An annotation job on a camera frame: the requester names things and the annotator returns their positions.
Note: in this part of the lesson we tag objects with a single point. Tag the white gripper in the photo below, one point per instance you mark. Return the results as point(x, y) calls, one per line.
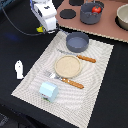
point(45, 12)

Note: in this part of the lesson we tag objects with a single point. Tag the red toy tomato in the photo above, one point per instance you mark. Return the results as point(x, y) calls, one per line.
point(96, 9)

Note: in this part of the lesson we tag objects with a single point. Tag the white toy bottle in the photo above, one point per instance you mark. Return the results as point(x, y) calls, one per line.
point(19, 69)

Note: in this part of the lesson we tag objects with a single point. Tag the yellow toy banana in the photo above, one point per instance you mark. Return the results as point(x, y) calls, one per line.
point(40, 29)

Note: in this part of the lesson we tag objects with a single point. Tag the black stove burner disc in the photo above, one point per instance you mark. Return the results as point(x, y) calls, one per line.
point(67, 14)

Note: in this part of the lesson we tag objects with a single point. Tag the black rear burner disc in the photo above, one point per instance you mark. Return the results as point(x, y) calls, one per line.
point(76, 2)

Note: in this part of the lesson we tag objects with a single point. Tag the grey pot on stove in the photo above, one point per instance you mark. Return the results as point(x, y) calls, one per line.
point(87, 16)

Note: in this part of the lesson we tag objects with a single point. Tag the grey toy pan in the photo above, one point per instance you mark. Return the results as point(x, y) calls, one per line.
point(75, 42)

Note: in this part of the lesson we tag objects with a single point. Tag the beige wooden plate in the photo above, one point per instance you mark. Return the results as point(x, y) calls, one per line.
point(67, 66)

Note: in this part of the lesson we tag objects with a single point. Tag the pink toy stove board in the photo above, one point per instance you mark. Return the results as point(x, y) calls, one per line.
point(106, 27)

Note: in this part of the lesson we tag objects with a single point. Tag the beige bowl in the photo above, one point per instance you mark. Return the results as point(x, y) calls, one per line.
point(122, 14)

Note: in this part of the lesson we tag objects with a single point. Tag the light blue milk carton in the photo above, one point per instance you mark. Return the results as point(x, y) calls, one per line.
point(48, 91)

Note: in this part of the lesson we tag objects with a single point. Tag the beige woven placemat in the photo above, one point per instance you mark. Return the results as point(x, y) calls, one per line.
point(71, 104)

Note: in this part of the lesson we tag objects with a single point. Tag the wooden handled toy knife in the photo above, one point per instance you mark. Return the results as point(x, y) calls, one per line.
point(79, 56)

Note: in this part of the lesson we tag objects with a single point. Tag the wooden handled toy fork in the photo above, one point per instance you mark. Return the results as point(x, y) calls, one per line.
point(66, 80)

